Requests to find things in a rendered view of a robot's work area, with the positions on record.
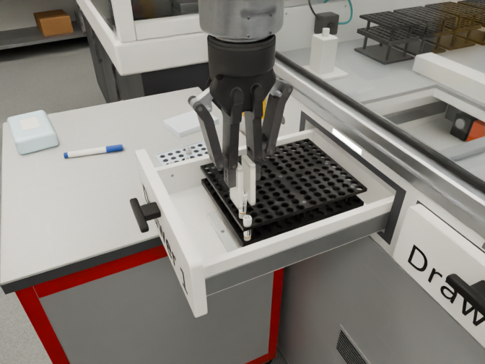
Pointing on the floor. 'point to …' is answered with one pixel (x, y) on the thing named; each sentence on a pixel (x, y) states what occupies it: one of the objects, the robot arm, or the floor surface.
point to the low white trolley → (116, 249)
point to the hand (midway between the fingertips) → (242, 182)
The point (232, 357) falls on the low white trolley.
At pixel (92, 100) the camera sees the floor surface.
